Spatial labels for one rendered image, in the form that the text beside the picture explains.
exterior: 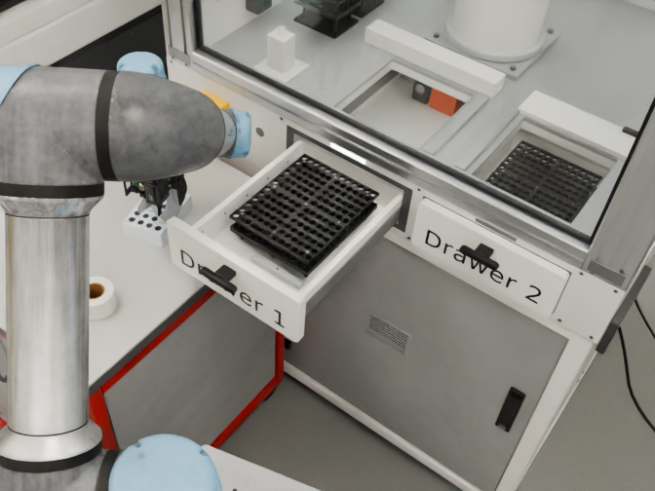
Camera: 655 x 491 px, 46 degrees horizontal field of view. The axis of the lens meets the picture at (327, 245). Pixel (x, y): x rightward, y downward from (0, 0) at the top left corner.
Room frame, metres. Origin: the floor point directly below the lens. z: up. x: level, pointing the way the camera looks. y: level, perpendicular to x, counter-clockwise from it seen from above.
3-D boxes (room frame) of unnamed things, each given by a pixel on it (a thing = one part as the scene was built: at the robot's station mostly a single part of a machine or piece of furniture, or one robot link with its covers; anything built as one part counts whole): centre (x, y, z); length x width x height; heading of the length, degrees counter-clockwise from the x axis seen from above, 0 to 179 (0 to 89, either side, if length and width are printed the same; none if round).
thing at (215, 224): (1.01, 0.04, 0.86); 0.40 x 0.26 x 0.06; 148
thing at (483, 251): (0.92, -0.27, 0.91); 0.07 x 0.04 x 0.01; 58
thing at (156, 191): (1.02, 0.33, 0.95); 0.09 x 0.08 x 0.12; 162
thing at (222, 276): (0.81, 0.17, 0.91); 0.07 x 0.04 x 0.01; 58
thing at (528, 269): (0.94, -0.28, 0.87); 0.29 x 0.02 x 0.11; 58
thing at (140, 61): (1.02, 0.32, 1.11); 0.09 x 0.08 x 0.11; 3
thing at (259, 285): (0.84, 0.15, 0.87); 0.29 x 0.02 x 0.11; 58
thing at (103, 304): (0.84, 0.41, 0.78); 0.07 x 0.07 x 0.04
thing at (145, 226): (1.06, 0.34, 0.78); 0.12 x 0.08 x 0.04; 162
